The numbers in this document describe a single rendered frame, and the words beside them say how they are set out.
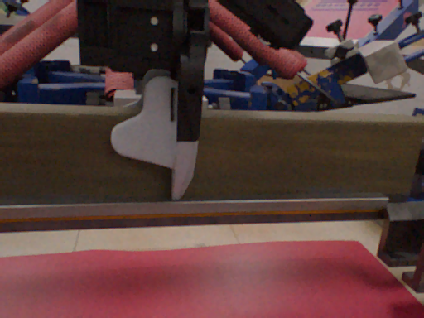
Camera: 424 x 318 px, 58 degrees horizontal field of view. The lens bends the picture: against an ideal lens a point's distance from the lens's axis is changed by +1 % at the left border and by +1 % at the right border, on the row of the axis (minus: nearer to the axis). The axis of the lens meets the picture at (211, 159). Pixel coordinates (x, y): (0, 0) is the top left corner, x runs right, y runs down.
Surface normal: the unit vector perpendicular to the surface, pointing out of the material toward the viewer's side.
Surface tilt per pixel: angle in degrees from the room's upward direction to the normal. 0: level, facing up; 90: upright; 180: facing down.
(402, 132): 90
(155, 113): 84
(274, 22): 92
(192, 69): 76
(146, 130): 84
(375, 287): 0
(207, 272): 0
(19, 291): 0
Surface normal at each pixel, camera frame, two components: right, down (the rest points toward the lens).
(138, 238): 0.07, -0.95
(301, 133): 0.19, 0.32
